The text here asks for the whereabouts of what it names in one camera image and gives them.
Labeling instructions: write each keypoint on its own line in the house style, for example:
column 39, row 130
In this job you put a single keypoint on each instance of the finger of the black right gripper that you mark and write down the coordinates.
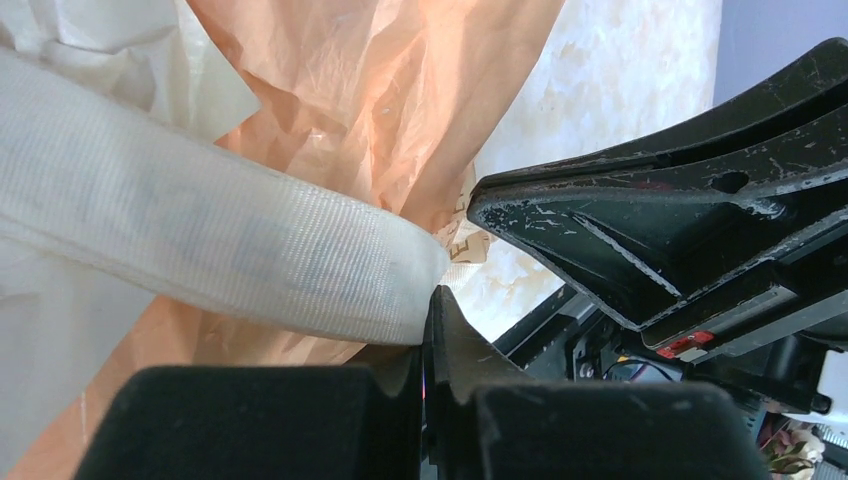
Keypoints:
column 808, row 88

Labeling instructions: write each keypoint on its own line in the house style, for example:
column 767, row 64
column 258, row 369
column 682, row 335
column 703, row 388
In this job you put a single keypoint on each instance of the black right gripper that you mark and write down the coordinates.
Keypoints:
column 656, row 249

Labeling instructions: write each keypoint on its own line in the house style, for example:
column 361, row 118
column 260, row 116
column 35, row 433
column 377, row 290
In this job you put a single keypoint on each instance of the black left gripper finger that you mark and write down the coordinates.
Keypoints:
column 360, row 420

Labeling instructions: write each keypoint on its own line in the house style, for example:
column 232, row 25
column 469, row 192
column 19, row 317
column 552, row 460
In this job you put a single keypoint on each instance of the orange paper bouquet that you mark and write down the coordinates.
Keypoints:
column 385, row 101

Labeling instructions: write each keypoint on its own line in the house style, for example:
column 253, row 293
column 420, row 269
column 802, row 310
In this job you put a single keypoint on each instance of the cream ribbon bow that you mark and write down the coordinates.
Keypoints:
column 101, row 183

